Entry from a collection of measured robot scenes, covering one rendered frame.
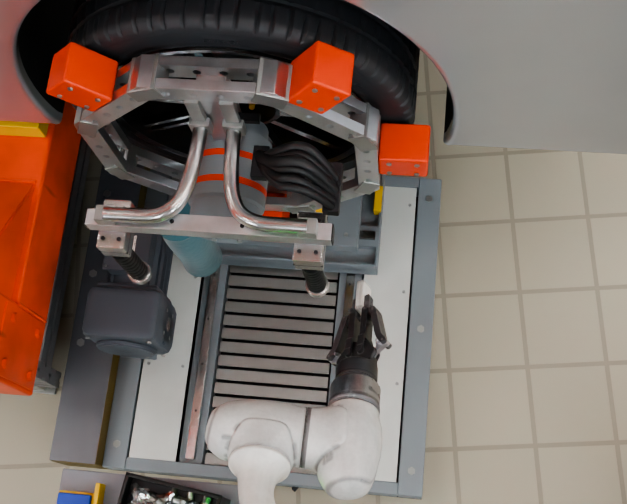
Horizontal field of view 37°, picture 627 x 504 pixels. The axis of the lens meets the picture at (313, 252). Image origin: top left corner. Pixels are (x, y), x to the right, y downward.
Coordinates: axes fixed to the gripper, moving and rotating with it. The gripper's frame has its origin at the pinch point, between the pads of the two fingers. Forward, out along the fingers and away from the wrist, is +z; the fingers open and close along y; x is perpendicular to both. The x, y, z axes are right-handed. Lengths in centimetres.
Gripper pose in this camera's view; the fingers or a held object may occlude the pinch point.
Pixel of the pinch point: (363, 298)
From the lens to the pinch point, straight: 182.2
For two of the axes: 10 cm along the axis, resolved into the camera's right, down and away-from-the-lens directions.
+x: -5.5, -6.1, -5.7
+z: 1.0, -7.2, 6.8
